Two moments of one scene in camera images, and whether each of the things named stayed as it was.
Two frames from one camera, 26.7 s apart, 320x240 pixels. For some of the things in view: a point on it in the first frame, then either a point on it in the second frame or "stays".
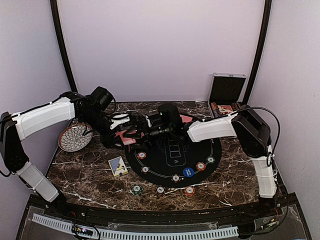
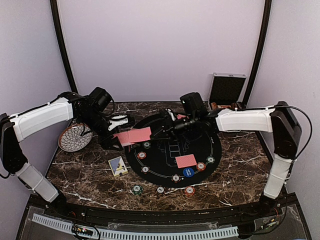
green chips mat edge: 210,159 stays
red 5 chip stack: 189,191 stays
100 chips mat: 145,169 stays
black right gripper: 143,127 → 168,128
